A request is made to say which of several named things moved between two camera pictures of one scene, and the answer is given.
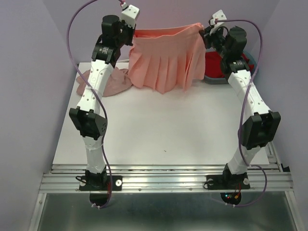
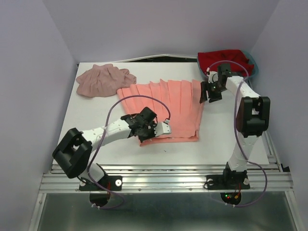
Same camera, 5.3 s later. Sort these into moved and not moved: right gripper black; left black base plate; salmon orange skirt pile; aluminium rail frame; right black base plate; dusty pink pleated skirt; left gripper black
Moved: left gripper black; right gripper black; salmon orange skirt pile
Not moved: aluminium rail frame; right black base plate; left black base plate; dusty pink pleated skirt
